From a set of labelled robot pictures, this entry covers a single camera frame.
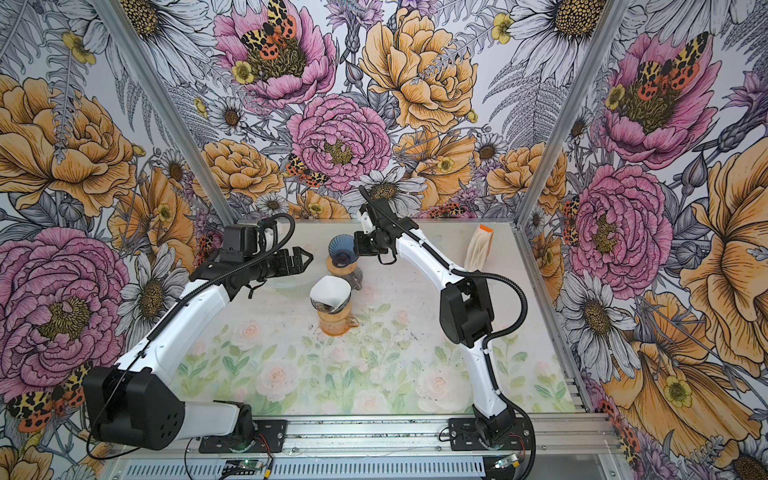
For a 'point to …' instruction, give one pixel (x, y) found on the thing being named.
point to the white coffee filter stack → (479, 248)
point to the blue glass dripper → (342, 250)
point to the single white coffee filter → (330, 290)
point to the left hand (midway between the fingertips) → (298, 268)
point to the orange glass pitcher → (337, 324)
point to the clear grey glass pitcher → (355, 279)
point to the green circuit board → (250, 464)
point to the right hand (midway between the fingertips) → (356, 255)
